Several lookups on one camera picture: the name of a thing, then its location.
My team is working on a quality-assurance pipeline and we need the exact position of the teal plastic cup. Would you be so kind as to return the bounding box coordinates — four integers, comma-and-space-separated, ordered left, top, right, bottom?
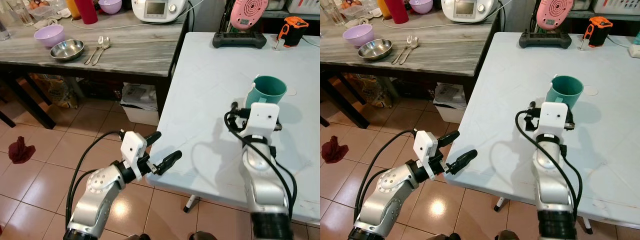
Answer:
544, 75, 585, 113
247, 75, 289, 110

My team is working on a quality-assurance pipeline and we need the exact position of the white storage bin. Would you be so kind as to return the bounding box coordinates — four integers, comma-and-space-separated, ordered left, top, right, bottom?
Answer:
121, 82, 161, 127
432, 82, 469, 125

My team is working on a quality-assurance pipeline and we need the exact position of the white folding table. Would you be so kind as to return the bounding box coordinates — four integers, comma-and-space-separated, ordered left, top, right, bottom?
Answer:
442, 31, 640, 236
145, 31, 321, 227

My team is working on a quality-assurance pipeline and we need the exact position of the black handheld controller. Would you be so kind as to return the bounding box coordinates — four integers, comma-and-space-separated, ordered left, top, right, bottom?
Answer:
212, 31, 268, 50
518, 30, 573, 50

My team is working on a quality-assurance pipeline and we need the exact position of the grey wood grain table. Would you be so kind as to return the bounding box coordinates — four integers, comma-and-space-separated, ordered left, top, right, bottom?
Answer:
320, 9, 504, 130
0, 9, 197, 132

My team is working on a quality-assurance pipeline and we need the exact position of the yellow printed bag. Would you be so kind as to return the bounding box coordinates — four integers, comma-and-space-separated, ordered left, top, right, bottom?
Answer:
31, 73, 81, 109
344, 73, 389, 109

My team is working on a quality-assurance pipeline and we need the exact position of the dark red cloth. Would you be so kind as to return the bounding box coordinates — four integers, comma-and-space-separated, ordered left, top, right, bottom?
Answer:
7, 135, 37, 165
321, 135, 350, 165

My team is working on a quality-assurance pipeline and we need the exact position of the orange and black device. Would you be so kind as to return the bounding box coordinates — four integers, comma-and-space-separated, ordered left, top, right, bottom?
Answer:
578, 15, 614, 52
272, 16, 310, 51

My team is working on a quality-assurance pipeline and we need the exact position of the steel fork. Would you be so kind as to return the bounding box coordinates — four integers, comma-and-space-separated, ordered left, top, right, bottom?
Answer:
391, 34, 413, 65
83, 35, 104, 66

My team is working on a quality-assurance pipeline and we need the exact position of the pink round fan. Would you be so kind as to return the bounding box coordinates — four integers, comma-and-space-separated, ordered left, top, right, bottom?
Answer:
536, 0, 575, 32
229, 0, 271, 35

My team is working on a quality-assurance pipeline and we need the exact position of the steel spoon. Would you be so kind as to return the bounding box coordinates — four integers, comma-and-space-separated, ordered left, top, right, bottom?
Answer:
91, 36, 112, 66
398, 36, 421, 65

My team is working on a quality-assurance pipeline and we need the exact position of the stainless steel bowl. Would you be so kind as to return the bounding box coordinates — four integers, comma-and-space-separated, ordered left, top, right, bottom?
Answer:
49, 39, 85, 62
357, 38, 394, 61

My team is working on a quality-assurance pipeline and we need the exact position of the white kitchen appliance with display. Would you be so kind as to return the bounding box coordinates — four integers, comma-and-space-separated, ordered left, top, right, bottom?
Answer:
131, 0, 189, 24
441, 0, 500, 24

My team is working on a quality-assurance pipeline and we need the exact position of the large white plastic basket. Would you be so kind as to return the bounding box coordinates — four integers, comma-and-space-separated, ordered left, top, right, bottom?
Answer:
287, 0, 321, 15
592, 0, 640, 15

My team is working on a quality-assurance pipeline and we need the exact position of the tall clear drinking glass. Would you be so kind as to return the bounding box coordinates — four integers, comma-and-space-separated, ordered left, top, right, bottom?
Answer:
7, 0, 34, 27
320, 0, 346, 27

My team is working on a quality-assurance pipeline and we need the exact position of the small purple plastic bowl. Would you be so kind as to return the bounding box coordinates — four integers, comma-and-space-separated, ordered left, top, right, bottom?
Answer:
98, 0, 123, 15
408, 0, 434, 15

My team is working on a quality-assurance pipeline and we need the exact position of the red plastic tumbler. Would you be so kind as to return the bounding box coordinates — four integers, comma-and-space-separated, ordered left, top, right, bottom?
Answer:
77, 0, 100, 25
388, 0, 410, 25

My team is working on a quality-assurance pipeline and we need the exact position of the large purple plastic bowl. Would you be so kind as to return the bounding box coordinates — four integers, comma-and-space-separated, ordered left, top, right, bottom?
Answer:
342, 23, 375, 48
33, 24, 66, 49

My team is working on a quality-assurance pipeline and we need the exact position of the orange bottle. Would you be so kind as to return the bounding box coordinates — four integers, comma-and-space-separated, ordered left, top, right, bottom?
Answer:
66, 0, 82, 21
376, 0, 392, 20

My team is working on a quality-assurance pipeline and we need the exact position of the clear plastic egg container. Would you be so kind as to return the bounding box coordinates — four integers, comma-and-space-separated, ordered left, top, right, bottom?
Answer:
340, 0, 381, 21
27, 0, 69, 22

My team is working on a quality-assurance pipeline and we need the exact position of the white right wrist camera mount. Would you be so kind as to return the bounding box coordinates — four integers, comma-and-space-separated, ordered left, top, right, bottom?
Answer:
248, 102, 281, 139
538, 101, 570, 139

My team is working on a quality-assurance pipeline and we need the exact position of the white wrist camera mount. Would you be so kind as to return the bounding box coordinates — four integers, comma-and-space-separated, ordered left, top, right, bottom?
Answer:
248, 102, 281, 139
414, 130, 440, 169
121, 131, 149, 169
538, 101, 570, 139

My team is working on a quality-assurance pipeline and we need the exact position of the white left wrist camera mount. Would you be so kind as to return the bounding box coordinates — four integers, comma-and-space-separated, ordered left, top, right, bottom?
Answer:
414, 130, 440, 169
121, 131, 149, 169

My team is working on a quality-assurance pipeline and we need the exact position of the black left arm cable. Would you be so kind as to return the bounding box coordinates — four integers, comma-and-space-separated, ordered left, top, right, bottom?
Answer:
353, 128, 419, 225
65, 130, 124, 227

